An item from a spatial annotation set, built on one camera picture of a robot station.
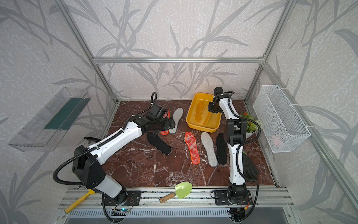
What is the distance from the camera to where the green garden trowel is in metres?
0.75

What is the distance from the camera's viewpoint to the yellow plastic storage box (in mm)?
1001

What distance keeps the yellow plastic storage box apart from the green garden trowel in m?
0.37
